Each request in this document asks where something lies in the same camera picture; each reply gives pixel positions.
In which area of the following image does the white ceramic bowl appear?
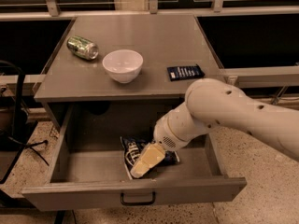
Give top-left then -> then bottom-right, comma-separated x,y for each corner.
102,49 -> 144,84

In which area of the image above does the black cable on floor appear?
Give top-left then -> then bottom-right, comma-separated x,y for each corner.
0,136 -> 50,185

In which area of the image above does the blue kettle chip bag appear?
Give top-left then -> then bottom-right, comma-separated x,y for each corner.
121,137 -> 179,179

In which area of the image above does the green soda can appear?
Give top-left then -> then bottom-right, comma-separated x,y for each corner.
66,35 -> 99,61

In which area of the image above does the grey cabinet with counter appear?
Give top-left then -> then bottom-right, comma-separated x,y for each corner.
33,14 -> 232,133

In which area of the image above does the black drawer handle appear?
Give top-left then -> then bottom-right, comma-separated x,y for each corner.
120,191 -> 156,206

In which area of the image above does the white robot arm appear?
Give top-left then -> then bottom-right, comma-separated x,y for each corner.
130,78 -> 299,178

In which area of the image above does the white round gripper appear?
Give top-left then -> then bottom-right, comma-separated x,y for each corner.
130,114 -> 189,178

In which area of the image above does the dark blue snack bar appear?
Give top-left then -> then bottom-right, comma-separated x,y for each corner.
167,64 -> 205,81

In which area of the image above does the open grey top drawer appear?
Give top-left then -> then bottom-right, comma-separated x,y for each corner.
21,100 -> 247,211

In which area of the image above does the metal window railing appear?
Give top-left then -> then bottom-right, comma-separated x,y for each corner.
0,0 -> 299,21

